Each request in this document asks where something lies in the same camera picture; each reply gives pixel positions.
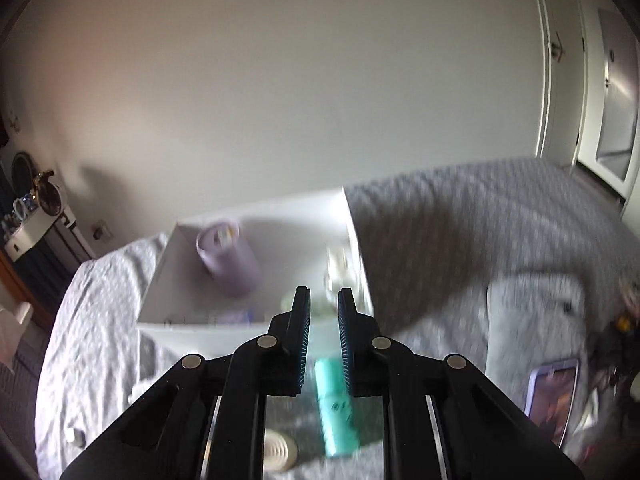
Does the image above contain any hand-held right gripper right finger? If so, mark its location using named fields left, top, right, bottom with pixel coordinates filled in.
left=337, top=287, right=583, bottom=480

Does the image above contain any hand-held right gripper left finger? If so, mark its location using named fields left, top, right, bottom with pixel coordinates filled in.
left=60, top=286, right=313, bottom=480

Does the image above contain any small clear bottle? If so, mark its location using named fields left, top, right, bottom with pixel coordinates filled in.
left=324, top=245, right=363, bottom=311

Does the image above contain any teal tube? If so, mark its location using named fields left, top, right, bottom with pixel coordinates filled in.
left=314, top=357, right=360, bottom=458

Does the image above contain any purple cup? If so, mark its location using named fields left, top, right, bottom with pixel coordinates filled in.
left=196, top=220, right=261, bottom=297

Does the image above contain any white storage box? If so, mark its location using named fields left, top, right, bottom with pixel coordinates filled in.
left=136, top=186, right=375, bottom=361

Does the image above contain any white round ribbed object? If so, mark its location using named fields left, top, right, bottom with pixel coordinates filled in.
left=264, top=429, right=299, bottom=473

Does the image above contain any grey patterned blanket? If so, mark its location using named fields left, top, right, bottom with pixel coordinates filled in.
left=35, top=157, right=640, bottom=480

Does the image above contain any white plush cushion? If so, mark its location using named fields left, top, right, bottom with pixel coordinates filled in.
left=486, top=272, right=588, bottom=396

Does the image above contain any phone in purple case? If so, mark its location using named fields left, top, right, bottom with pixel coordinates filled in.
left=525, top=357, right=581, bottom=448

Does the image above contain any dark cluttered bundle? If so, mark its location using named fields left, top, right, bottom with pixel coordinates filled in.
left=595, top=275, right=640, bottom=396

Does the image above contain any round dark mirror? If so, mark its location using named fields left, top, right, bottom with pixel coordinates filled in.
left=11, top=152, right=36, bottom=196

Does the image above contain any white door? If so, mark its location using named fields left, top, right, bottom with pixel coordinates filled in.
left=530, top=0, right=640, bottom=196

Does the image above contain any white wall shelf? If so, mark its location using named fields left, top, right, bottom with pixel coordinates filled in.
left=5, top=207, right=76, bottom=263

